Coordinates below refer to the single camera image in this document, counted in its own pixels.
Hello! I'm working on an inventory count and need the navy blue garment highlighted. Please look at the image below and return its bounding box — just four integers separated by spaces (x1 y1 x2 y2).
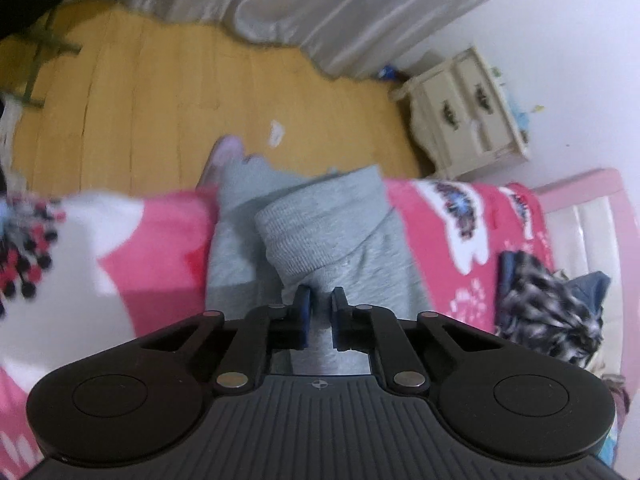
497 251 523 321

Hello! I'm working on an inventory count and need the green folding stool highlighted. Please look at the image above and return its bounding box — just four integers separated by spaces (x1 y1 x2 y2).
0 7 83 111

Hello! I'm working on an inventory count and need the silver grey curtain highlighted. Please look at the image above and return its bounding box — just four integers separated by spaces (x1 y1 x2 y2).
75 0 556 81

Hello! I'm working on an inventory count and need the grey sweatshirt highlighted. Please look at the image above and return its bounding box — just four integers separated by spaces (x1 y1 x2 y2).
205 152 436 376

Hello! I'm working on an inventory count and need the pink cream bed headboard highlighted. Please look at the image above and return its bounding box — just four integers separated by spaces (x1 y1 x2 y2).
532 169 640 376

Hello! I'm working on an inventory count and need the light blue toy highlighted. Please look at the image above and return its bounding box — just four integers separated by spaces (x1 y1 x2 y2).
510 100 532 132

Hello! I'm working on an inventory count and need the black white plaid shirt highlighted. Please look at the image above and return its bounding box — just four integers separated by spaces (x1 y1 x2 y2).
497 252 608 366

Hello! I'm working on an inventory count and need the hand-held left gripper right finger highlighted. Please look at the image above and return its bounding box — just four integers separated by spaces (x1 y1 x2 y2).
331 286 502 394

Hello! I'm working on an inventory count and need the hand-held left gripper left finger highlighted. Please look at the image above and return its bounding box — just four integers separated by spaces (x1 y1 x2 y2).
139 285 313 394

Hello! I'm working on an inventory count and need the pink floral fleece blanket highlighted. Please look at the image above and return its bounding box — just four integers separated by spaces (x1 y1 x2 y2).
0 177 556 480

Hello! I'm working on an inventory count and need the blue denim garment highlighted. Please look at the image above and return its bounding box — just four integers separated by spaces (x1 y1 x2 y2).
570 271 612 321

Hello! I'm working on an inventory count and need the cream nightstand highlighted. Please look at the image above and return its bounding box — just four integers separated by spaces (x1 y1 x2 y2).
390 46 532 181

